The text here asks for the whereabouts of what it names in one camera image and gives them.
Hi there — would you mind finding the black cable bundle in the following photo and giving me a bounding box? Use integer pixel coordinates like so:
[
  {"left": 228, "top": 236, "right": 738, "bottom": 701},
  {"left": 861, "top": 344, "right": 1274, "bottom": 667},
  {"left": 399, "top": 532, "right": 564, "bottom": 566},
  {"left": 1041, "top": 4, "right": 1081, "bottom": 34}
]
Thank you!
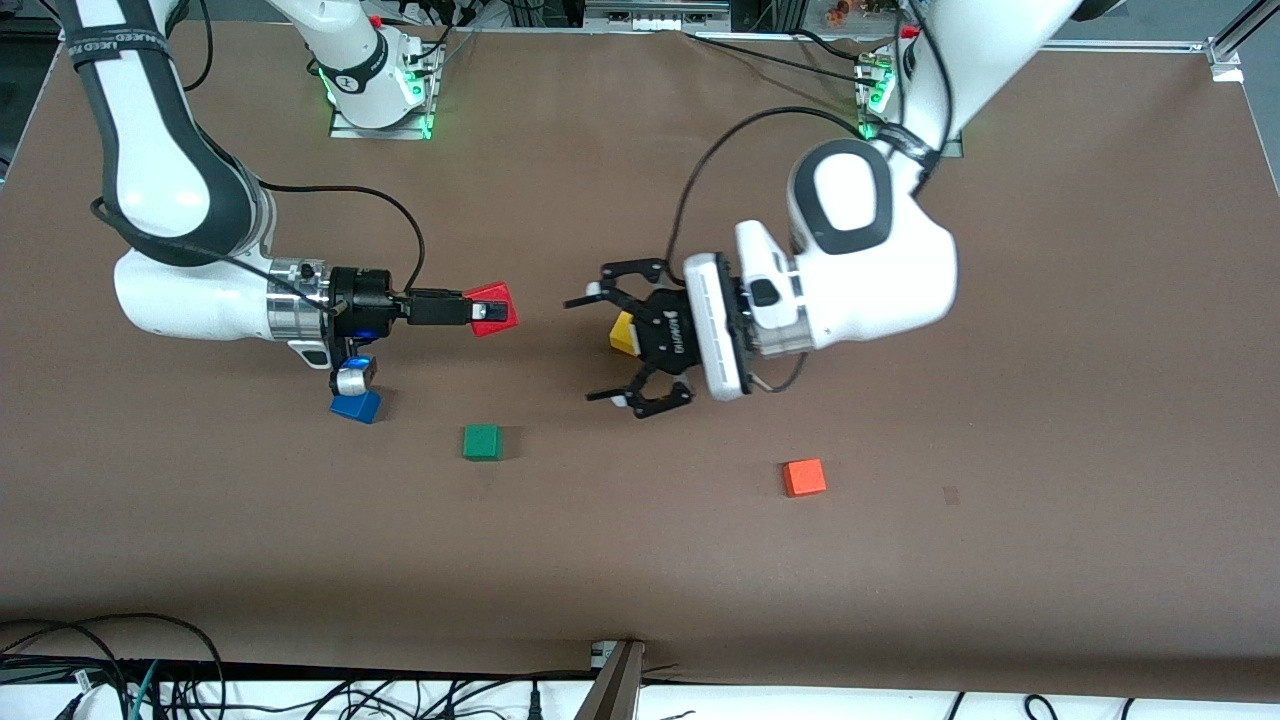
[{"left": 165, "top": 670, "right": 601, "bottom": 720}]

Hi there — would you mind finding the red wooden block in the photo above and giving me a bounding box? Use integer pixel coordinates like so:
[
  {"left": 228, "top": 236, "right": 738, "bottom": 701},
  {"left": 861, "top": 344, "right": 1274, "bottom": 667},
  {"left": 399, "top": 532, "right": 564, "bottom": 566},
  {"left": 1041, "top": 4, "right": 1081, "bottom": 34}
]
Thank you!
[{"left": 466, "top": 283, "right": 521, "bottom": 339}]

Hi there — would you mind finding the brown table cover sheet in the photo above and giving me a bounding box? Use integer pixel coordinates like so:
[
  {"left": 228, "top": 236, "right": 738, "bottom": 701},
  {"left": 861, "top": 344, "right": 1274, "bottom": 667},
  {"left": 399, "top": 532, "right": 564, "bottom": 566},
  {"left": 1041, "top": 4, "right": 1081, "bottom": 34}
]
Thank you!
[{"left": 0, "top": 20, "right": 1280, "bottom": 701}]

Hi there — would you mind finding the black looped floor cable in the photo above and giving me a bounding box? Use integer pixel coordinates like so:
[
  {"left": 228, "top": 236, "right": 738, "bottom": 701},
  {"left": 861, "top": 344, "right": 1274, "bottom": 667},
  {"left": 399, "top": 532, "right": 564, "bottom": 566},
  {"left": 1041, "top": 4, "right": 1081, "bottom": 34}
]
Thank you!
[
  {"left": 0, "top": 625, "right": 133, "bottom": 720},
  {"left": 0, "top": 612, "right": 228, "bottom": 720}
]

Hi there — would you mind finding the green network cable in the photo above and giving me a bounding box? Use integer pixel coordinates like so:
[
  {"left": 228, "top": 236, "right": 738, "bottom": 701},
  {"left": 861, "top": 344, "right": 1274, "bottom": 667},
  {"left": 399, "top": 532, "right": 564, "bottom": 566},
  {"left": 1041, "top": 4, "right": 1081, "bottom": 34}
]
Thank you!
[{"left": 128, "top": 660, "right": 159, "bottom": 720}]

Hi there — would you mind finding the grey metal camera mount bar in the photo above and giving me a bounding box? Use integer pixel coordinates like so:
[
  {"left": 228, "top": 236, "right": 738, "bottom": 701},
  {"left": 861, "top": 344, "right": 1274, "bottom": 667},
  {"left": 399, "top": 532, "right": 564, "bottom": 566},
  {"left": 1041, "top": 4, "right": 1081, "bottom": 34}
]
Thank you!
[{"left": 573, "top": 638, "right": 647, "bottom": 720}]

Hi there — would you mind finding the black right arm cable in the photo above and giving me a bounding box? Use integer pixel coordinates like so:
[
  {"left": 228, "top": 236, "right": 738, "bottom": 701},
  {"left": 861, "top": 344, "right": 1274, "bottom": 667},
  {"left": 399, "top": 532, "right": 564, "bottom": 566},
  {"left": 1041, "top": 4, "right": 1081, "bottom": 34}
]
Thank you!
[{"left": 88, "top": 0, "right": 429, "bottom": 301}]

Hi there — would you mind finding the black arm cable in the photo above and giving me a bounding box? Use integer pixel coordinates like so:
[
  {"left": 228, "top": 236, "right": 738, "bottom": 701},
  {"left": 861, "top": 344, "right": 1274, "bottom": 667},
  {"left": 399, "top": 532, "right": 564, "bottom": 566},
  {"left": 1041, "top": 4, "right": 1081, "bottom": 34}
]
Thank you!
[
  {"left": 88, "top": 0, "right": 429, "bottom": 301},
  {"left": 665, "top": 0, "right": 943, "bottom": 263}
]

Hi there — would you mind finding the black base cable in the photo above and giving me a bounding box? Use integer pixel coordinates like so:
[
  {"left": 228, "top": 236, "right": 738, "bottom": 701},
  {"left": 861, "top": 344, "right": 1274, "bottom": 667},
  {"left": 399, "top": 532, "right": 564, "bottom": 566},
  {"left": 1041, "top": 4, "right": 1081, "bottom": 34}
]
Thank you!
[{"left": 405, "top": 0, "right": 483, "bottom": 71}]

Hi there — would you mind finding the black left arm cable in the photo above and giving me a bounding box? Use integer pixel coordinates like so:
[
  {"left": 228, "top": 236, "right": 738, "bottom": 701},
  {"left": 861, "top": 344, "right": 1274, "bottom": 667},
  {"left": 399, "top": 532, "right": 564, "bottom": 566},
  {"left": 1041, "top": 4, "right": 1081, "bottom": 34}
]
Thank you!
[{"left": 665, "top": 0, "right": 943, "bottom": 263}]

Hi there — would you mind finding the black cable on table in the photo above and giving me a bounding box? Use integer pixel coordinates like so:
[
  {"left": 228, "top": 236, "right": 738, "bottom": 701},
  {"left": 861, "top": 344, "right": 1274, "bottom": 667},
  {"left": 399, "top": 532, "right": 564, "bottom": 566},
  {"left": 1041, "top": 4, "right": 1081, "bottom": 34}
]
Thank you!
[
  {"left": 790, "top": 28, "right": 873, "bottom": 63},
  {"left": 688, "top": 33, "right": 866, "bottom": 81}
]

